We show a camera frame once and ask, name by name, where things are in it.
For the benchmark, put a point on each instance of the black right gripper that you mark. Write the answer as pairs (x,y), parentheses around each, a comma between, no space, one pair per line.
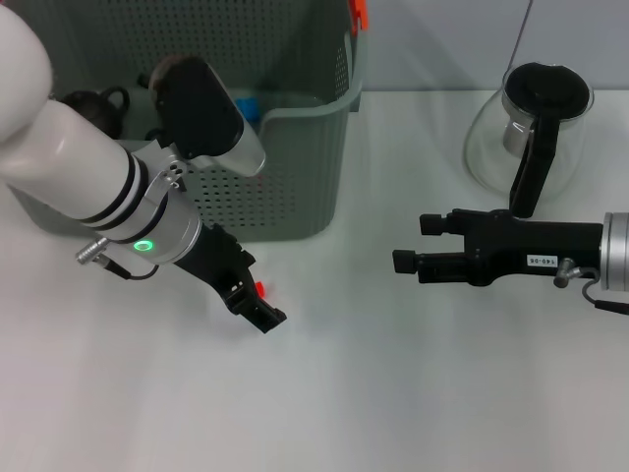
(516,251)

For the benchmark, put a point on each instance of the small red toy brick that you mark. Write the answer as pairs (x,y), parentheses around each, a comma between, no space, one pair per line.
(260,288)

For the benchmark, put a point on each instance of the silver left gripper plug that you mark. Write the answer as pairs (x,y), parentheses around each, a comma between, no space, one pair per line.
(91,251)

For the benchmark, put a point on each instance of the grey-green perforated storage basket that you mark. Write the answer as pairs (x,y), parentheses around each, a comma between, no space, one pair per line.
(304,172)

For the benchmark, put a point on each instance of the blue square toy brick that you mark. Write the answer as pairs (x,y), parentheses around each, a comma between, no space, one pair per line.
(248,109)

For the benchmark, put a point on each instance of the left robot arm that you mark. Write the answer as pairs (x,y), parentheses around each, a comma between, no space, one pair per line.
(74,162)

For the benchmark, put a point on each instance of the dark clay teapot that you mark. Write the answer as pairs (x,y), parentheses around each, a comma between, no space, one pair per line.
(98,110)

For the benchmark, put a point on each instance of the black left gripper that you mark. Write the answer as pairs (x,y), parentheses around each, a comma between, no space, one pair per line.
(216,265)

